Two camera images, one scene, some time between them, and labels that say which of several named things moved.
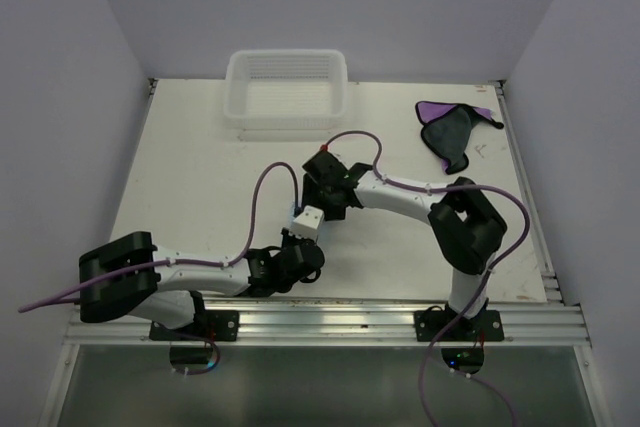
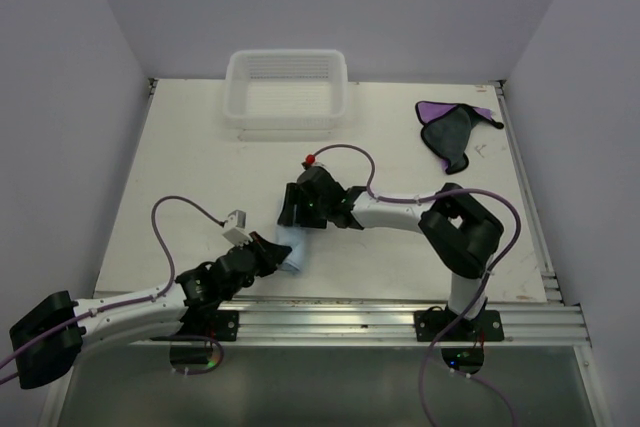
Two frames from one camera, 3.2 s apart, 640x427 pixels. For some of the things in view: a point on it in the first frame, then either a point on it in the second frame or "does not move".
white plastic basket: (285, 89) does not move
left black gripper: (286, 237) to (273, 254)
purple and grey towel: (448, 130) does not move
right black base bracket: (487, 326) does not move
